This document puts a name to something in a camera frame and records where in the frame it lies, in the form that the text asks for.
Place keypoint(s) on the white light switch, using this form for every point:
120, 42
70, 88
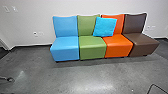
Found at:
6, 9
14, 8

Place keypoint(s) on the blue sofa chair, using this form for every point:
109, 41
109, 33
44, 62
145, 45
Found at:
65, 46

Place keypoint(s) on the green sofa chair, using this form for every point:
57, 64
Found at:
91, 46

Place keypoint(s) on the brown sofa chair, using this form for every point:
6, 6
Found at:
141, 41

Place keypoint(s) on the cyan cushion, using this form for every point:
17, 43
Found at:
104, 26

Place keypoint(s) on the orange sofa chair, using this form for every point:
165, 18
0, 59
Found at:
116, 45

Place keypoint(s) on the dark table foot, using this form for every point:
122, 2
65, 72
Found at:
8, 79

